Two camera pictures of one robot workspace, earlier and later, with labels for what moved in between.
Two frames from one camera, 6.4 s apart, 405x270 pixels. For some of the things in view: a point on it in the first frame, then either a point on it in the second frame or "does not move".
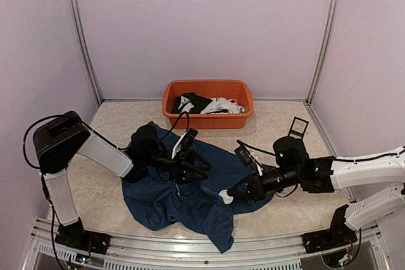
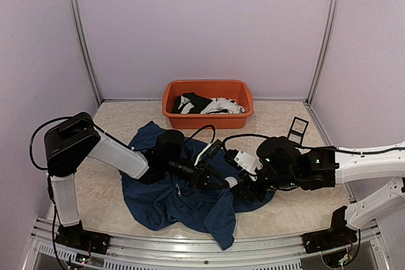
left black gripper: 179,166 → 200,177
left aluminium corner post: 81,30 does not move
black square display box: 299,128 does not move
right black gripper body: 264,193 does not move
